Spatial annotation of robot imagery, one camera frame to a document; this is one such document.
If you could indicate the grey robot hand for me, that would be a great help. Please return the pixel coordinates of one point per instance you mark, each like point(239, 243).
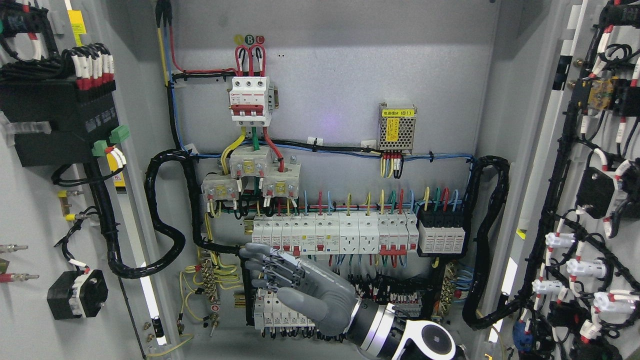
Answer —
point(305, 286)

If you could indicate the grey cabinet door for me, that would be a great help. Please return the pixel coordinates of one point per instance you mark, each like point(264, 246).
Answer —
point(575, 293)
point(138, 315)

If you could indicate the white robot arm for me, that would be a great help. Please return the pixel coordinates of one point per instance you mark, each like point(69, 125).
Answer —
point(382, 333)

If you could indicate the relay terminal row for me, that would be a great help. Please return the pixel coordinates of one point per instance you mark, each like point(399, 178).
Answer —
point(273, 318)

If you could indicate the white breaker row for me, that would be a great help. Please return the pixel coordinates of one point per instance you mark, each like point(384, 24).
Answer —
point(339, 233)

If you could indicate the current transformer blocks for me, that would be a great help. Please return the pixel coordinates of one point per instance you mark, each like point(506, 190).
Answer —
point(246, 164)

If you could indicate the black surge protector block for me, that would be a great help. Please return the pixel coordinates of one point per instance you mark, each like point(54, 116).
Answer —
point(441, 233)

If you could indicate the metal mesh power supply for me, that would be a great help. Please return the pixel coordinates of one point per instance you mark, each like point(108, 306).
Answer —
point(397, 122)

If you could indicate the red white main breaker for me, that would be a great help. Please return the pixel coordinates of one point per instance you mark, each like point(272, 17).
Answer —
point(249, 101)

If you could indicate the black digital power meter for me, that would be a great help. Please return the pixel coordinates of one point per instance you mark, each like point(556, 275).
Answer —
point(55, 123)

